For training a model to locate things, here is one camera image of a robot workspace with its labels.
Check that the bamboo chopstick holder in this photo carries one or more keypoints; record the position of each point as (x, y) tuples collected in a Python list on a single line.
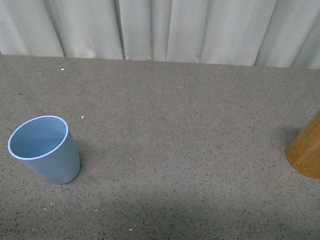
[(303, 153)]

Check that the white pleated curtain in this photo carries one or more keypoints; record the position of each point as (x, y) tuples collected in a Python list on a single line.
[(264, 33)]

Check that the blue plastic cup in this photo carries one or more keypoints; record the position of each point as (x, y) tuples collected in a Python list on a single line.
[(45, 145)]

